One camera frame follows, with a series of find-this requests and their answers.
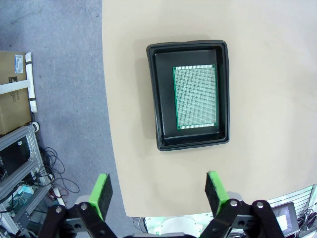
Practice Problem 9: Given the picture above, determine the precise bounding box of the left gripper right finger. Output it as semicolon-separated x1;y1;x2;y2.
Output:
198;171;284;238

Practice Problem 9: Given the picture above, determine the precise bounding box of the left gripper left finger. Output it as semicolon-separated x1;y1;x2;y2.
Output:
37;173;122;238

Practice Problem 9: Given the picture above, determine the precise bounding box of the green perforated circuit board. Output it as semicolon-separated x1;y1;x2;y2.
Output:
172;64;219;130

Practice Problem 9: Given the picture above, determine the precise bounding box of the black plastic ESD tray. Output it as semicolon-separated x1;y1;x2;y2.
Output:
146;39;231;152

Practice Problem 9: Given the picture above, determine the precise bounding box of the white power strip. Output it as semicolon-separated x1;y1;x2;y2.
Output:
51;187;67;207

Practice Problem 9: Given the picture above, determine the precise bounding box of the small grey framed screen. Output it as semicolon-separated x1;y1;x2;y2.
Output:
271;202;300;236

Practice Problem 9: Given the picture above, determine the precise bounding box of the white slotted panel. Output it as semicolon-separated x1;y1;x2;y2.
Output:
269;184;317;238

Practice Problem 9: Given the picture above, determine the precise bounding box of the large cardboard box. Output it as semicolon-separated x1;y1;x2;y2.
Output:
0;51;33;134

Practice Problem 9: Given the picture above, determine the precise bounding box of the tangled black floor cable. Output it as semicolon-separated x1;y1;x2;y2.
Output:
32;146;80;199

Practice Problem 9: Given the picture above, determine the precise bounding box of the aluminium profile frame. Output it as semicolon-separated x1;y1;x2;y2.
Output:
0;123;55;234

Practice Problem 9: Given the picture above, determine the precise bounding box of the white cable duct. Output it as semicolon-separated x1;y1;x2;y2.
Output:
0;51;38;114

